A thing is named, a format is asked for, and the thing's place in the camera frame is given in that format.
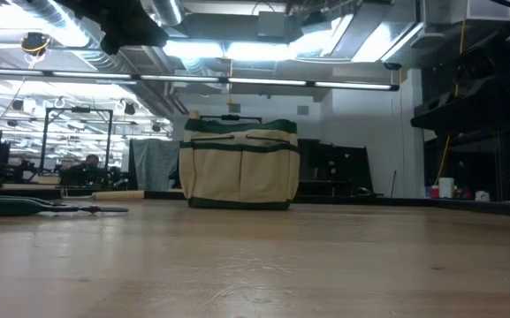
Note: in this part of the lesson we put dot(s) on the red cup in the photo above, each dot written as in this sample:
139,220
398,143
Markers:
434,192

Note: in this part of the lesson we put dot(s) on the grey cloth cover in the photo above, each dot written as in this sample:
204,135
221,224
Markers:
153,163

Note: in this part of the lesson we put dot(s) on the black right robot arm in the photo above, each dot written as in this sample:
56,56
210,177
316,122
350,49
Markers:
480,101

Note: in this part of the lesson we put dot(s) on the person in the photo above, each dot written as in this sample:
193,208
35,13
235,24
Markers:
91,170

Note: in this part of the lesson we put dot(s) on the black rig frame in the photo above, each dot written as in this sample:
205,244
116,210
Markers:
78,110

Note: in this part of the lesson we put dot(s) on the black shelving unit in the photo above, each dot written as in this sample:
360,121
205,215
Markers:
316,163

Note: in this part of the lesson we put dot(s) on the long ceiling light bar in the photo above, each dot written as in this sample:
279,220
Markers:
263,81

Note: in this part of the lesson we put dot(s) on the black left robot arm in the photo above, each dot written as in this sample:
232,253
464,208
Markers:
122,22

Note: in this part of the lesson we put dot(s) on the beige green gardening bag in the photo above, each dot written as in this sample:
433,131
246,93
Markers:
237,172

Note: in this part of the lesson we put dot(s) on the beige wooden rod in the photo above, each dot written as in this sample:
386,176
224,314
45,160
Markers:
117,195

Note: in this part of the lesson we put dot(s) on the white paper roll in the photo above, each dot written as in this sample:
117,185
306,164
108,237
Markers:
446,187

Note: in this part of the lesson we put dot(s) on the small white container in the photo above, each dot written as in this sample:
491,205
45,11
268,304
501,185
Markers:
482,196

